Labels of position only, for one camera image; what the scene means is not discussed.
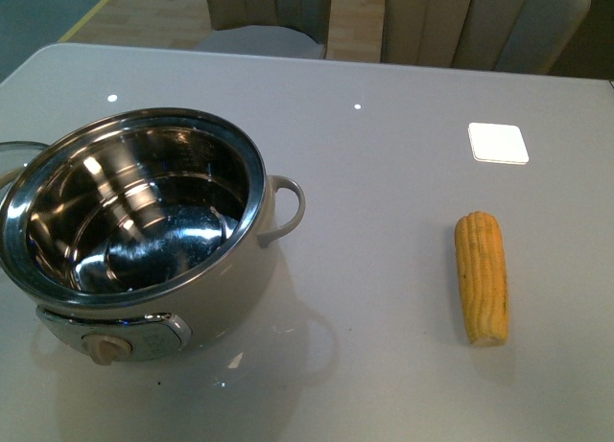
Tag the beige chair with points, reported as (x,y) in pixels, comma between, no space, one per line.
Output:
(273,28)
(516,36)

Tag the yellow corn cob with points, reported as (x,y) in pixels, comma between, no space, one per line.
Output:
(482,277)

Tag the beige chair right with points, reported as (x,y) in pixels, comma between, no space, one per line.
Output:
(516,36)

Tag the beige chair left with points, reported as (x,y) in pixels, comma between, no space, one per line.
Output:
(273,28)

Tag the beige electric cooking pot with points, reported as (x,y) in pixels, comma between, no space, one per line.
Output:
(144,233)

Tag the glass pot lid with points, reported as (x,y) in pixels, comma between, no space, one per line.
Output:
(17,154)

